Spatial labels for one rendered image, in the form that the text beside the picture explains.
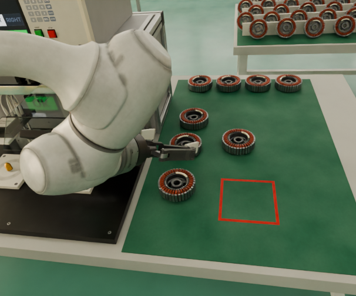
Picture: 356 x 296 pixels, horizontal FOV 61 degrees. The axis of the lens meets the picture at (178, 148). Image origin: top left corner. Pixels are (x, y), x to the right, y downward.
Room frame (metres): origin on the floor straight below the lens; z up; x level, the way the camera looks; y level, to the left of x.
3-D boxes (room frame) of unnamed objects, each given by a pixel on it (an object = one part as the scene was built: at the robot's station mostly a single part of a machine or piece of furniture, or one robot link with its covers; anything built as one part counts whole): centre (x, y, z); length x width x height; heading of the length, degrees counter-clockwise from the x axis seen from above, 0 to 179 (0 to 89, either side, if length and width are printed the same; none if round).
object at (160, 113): (1.06, 0.04, 0.91); 0.28 x 0.03 x 0.32; 167
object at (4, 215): (0.76, 0.45, 0.76); 0.64 x 0.47 x 0.02; 77
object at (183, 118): (0.97, -0.07, 0.77); 0.11 x 0.11 x 0.04
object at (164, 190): (0.63, 0.02, 0.77); 0.11 x 0.11 x 0.04
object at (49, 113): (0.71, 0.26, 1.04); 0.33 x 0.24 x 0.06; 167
